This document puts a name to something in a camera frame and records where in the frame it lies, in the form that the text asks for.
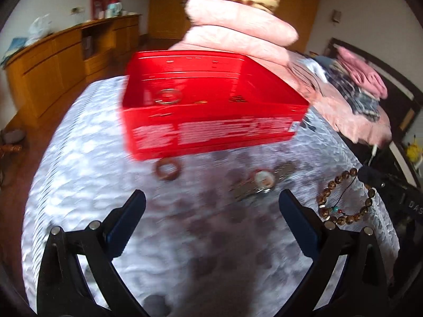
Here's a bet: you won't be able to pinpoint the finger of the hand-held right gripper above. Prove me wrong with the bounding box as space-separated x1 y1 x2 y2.
358 166 386 186

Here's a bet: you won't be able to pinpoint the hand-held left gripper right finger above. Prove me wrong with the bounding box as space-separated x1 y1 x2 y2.
278 190 387 317

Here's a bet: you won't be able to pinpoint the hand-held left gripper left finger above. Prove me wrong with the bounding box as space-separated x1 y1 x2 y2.
37 190 148 317

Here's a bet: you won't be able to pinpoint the brown bead bracelet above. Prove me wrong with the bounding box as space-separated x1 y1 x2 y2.
316 168 377 226

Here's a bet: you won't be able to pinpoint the red tin box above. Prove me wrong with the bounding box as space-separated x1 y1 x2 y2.
121 50 310 162

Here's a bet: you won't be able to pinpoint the silver bangle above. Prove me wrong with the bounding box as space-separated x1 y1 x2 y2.
155 88 182 105

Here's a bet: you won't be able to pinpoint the yellow plush toy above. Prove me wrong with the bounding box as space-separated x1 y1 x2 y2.
406 135 423 163

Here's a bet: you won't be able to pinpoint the round wristwatch with metal band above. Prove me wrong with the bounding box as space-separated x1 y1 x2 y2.
231 162 295 202

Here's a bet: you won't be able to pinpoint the reddish brown bangle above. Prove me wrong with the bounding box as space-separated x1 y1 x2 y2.
155 158 183 182

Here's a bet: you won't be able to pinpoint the white grey quilted bedspread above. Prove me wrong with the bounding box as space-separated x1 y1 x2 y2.
21 74 400 317

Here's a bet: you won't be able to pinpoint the plaid folded clothes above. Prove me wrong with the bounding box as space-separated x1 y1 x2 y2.
325 69 380 123

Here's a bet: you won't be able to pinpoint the dark wooden headboard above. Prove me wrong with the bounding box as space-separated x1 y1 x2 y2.
325 38 422 136

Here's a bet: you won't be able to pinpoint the pink folded garment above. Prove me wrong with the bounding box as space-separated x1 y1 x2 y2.
337 46 388 99

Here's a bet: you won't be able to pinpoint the taupe towel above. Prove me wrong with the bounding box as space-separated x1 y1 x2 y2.
287 56 328 101

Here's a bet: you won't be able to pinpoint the white cloth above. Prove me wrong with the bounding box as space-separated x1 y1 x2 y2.
304 58 328 83

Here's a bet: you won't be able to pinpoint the wooden sideboard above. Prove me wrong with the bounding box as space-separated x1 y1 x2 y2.
3 14 141 129

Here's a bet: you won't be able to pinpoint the pink folded quilt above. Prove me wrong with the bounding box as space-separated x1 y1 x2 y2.
180 26 298 73
184 0 300 47

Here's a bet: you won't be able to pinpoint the blue cloth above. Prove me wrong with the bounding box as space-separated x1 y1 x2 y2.
2 38 29 65

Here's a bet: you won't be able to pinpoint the white plastic bag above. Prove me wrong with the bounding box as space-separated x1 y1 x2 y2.
26 15 53 42

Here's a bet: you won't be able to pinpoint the wooden wardrobe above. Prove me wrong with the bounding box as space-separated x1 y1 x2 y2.
147 0 324 53

